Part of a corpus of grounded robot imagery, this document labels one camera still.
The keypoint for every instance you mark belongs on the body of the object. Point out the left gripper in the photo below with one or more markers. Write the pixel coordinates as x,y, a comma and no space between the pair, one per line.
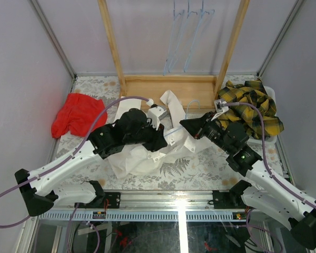
152,134

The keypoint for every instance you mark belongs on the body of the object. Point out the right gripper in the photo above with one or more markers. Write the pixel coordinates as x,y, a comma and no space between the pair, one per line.
195,125

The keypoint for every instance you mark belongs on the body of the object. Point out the white shirt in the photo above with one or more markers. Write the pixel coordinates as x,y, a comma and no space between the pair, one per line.
137,160

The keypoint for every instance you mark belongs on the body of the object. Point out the yellow plaid shirt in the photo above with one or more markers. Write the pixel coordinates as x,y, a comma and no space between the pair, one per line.
255,99

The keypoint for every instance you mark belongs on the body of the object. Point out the white plastic basket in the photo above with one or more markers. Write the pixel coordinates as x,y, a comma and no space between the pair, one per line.
268,140

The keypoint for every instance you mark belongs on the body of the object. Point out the blue wire hanger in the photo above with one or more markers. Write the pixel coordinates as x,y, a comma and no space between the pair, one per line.
205,19

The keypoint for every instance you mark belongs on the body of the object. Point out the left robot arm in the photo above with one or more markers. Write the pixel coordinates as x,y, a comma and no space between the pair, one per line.
41,189

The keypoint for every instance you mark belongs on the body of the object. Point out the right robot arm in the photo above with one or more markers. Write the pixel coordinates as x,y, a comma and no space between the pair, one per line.
280,200

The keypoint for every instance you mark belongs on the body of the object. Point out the wooden clothes rack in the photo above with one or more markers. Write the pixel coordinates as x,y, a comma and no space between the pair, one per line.
185,87

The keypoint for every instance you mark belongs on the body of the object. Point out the red cloth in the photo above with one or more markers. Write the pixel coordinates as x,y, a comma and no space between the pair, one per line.
77,115

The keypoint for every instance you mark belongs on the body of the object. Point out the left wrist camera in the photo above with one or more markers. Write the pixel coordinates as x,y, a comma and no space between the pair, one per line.
156,113

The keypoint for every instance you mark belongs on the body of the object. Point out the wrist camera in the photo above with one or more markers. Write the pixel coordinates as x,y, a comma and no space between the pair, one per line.
220,108
156,113

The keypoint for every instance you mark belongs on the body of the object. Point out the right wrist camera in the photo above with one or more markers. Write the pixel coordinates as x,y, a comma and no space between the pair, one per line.
220,108

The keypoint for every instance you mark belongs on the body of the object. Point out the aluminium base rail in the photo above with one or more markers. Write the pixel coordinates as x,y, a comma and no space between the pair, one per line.
141,205

